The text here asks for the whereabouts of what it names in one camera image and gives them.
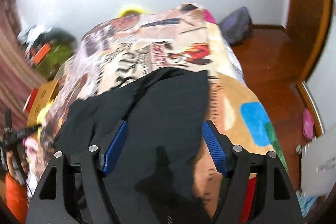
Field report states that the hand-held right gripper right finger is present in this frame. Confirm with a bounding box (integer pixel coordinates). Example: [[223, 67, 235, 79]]
[[202, 119, 301, 224]]

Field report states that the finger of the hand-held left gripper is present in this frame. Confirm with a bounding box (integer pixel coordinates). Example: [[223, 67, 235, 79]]
[[16, 123, 42, 138]]

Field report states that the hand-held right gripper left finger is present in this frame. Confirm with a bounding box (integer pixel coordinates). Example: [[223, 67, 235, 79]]
[[25, 119, 129, 224]]

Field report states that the black zip hoodie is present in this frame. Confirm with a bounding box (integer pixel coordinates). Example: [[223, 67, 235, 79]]
[[53, 67, 211, 224]]

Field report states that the person's left forearm orange sleeve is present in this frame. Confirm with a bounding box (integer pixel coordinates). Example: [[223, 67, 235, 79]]
[[5, 151, 30, 223]]

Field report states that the pile of clothes and papers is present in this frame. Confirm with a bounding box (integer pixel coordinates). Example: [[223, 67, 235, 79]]
[[17, 26, 76, 56]]

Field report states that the yellow cloth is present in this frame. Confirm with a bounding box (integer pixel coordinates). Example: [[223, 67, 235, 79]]
[[36, 99, 54, 123]]

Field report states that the red and white box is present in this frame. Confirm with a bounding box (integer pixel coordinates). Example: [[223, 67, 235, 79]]
[[23, 88, 40, 112]]

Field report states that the wooden lap desk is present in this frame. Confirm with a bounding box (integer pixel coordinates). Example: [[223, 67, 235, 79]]
[[26, 80, 60, 125]]

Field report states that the striped brown curtain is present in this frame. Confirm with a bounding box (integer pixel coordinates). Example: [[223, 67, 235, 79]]
[[0, 0, 49, 132]]

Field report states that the orange box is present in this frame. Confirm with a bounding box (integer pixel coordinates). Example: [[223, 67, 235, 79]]
[[29, 43, 51, 63]]

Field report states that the green patterned bag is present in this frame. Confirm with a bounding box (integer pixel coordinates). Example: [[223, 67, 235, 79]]
[[37, 40, 78, 79]]

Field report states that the pink slipper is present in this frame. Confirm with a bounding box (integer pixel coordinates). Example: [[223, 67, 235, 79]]
[[302, 109, 315, 139]]

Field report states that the white board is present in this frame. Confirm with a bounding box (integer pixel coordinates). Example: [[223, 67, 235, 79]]
[[299, 131, 336, 198]]

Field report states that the printed blanket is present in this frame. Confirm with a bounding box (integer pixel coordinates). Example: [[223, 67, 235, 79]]
[[25, 4, 289, 219]]

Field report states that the dark blue bag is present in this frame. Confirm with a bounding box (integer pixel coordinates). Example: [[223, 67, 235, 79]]
[[218, 6, 253, 46]]

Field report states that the pink cloth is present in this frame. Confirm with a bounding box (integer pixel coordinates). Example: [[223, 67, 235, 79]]
[[204, 9, 218, 24]]

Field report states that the yellow round cushion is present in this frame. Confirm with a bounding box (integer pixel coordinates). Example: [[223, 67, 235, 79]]
[[118, 4, 148, 18]]

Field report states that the brown wooden door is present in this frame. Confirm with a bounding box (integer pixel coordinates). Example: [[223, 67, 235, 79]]
[[285, 0, 334, 84]]

